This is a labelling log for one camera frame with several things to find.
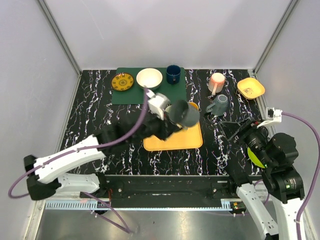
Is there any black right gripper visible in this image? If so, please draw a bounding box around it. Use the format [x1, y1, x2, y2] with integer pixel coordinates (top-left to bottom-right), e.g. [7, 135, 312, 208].
[218, 115, 275, 168]

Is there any grey mug white inside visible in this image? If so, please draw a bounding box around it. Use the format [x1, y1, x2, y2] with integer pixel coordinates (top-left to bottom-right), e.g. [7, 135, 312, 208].
[205, 94, 229, 117]

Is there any dark teal mug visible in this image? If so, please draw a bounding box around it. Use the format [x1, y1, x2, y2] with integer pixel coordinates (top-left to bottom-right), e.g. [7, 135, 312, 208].
[168, 100, 200, 128]

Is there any pink mug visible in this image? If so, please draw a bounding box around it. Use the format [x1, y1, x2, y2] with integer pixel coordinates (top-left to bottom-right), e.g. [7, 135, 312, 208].
[208, 72, 226, 96]

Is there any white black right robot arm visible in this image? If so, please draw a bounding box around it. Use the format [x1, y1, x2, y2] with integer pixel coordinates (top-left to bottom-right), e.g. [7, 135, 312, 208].
[220, 118, 306, 240]

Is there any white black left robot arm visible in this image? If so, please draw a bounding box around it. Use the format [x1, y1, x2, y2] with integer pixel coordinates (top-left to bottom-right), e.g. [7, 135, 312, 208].
[23, 113, 183, 201]

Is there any light green mug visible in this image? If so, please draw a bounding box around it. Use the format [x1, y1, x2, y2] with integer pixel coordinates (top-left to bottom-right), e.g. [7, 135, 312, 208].
[165, 105, 172, 119]

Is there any navy blue mug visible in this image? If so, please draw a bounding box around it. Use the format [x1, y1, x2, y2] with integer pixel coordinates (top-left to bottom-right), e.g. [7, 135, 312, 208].
[166, 64, 181, 85]

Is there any lime green plate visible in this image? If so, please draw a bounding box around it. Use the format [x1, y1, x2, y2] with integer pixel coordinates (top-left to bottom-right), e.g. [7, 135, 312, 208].
[247, 147, 266, 169]

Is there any dark green placemat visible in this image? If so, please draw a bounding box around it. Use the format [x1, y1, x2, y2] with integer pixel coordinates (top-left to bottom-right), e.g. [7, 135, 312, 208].
[111, 67, 187, 105]

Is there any yellow serving tray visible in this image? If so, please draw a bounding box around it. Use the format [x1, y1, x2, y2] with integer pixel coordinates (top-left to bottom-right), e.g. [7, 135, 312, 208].
[143, 102, 203, 152]

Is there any yellow square dish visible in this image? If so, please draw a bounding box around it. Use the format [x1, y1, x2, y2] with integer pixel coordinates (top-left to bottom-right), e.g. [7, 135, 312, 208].
[237, 77, 266, 100]

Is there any white bowl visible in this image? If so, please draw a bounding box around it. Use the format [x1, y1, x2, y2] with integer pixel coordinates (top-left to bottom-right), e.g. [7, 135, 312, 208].
[136, 68, 163, 90]

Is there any yellow patterned plate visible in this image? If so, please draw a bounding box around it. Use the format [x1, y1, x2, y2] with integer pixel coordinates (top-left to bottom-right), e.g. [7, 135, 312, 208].
[111, 72, 135, 92]

